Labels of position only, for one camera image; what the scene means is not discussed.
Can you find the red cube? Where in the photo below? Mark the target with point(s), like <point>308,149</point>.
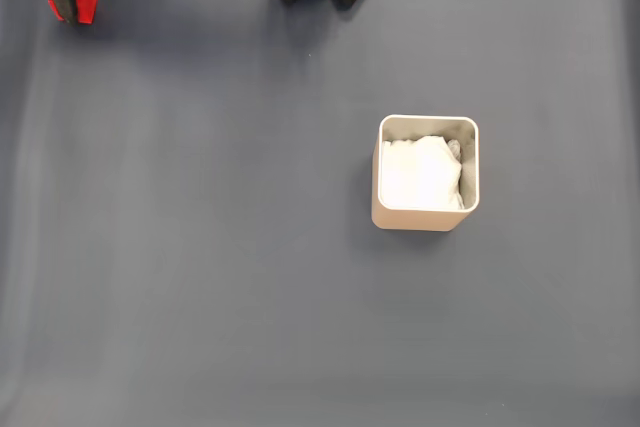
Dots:
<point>88,2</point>

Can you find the beige square box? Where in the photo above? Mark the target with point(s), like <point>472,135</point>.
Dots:
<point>420,221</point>

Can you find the white crumpled cloth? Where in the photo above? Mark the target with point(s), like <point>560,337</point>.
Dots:
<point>420,177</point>

